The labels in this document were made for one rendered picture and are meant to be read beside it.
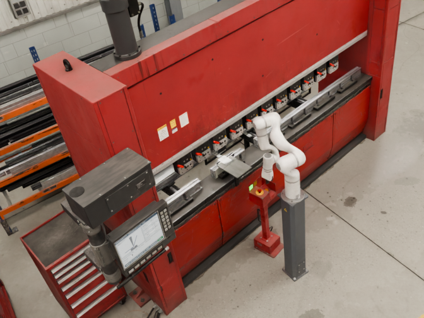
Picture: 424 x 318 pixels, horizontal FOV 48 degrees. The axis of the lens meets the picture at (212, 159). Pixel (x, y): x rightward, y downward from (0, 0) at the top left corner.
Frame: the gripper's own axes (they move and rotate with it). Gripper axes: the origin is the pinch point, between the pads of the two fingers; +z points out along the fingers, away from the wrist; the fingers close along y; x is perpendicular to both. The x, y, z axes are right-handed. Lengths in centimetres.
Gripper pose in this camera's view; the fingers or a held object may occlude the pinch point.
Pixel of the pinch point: (267, 181)
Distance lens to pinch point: 426.1
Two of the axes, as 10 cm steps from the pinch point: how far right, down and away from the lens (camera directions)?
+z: 0.7, 7.3, 6.8
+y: 7.7, 4.0, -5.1
